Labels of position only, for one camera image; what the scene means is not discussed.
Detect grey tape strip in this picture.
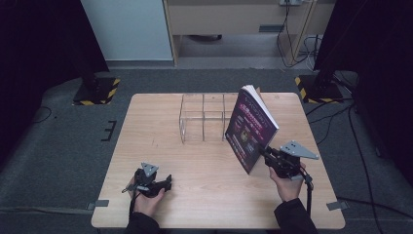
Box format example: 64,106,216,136
86,199,110,211
325,200,351,212

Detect black floor cables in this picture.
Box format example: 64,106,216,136
305,72,413,234

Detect thin black floor cable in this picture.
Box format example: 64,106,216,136
32,105,54,125

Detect left hand-held gripper cable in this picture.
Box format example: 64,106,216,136
128,190,138,219

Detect hand-held gripper cable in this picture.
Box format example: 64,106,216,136
128,190,138,219
299,171,316,218

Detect clear acrylic divided rack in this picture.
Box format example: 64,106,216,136
177,93,241,145

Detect person's left hand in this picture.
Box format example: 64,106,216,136
128,176,167,218

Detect black hanging cables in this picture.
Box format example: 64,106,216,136
276,0,323,70

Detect light wooden desk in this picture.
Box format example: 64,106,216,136
162,0,336,68

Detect black striped stand base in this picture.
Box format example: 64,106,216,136
72,76,122,106
294,73,345,104

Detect right hand-held gripper cable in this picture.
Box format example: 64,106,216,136
299,171,316,218

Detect dark curtain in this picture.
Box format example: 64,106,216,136
313,0,413,188
0,0,110,165

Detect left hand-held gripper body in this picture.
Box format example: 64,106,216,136
122,161,168,199

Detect white cabinet panel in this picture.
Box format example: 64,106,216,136
79,0,174,62

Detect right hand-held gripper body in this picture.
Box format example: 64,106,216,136
264,139,320,180

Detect person's right hand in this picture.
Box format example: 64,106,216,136
268,161,308,203

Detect black floor tape mark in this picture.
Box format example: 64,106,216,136
99,119,118,142

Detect dark purple magazine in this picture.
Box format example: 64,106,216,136
224,84,281,176

